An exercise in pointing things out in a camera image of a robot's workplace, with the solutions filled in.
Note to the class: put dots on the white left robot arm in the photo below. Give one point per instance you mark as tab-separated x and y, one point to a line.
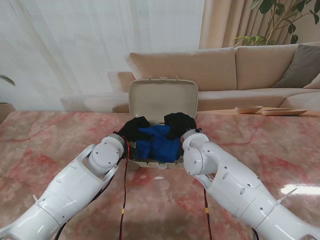
70	185

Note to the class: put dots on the grey sofa cushion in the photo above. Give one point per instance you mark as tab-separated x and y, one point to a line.
300	67

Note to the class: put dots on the beige drape curtain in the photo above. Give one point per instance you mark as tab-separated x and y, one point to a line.
217	22

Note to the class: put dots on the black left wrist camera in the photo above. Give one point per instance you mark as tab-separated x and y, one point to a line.
132	153

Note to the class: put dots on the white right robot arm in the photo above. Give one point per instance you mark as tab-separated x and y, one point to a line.
237	180

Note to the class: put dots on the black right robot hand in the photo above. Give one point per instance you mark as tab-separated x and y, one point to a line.
182	123

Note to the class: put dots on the small green plant leaf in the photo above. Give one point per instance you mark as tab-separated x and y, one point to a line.
8	80

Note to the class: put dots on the beige sectional sofa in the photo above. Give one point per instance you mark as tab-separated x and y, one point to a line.
215	65

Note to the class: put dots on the oval wooden tray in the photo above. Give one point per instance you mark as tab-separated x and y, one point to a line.
285	112

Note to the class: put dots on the tall green leafy plant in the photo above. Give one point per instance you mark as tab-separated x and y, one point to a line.
252	39

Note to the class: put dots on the blue shirt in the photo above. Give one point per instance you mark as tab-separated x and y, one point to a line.
162	147

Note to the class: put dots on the small white scrap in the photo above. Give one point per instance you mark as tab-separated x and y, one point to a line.
158	178

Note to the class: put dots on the beige hard suitcase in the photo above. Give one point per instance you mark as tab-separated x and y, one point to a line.
162	97

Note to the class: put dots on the beige sofa cushion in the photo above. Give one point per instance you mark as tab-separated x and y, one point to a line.
313	83

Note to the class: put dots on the white sheer curtain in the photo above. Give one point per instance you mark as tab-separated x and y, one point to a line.
75	50

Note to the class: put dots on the small wooden bowl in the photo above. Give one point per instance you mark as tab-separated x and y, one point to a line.
248	109

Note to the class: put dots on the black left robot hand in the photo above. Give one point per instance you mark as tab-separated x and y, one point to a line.
132	130

